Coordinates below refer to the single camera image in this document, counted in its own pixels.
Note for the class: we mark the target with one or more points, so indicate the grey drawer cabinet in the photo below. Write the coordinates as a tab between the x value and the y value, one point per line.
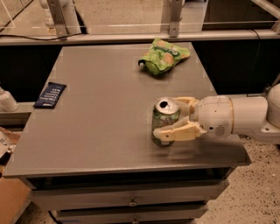
99	133

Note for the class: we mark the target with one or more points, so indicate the metal frame post right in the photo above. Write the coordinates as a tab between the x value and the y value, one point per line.
175	17

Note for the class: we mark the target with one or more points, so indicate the metal frame post left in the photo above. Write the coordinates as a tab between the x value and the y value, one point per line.
57	18

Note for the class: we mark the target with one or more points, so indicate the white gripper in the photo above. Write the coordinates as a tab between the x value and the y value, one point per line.
214	115

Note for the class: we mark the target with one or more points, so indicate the upper grey drawer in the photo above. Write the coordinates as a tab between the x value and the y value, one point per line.
128	195

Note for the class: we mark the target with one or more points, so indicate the cardboard box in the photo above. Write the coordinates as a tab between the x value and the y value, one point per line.
13	193

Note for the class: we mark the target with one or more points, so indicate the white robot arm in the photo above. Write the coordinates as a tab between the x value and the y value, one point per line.
257	117

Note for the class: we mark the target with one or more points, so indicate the green chip bag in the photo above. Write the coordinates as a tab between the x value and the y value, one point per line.
163	56

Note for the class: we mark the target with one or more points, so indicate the lower grey drawer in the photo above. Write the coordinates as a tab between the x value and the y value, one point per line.
133	215

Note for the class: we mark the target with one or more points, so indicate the grey drawer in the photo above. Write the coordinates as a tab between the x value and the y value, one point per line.
128	195
133	215

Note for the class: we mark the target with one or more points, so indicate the green soda can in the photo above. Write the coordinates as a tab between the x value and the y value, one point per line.
165	112

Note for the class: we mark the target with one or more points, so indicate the metal frame post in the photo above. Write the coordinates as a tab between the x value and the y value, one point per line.
175	17
57	18

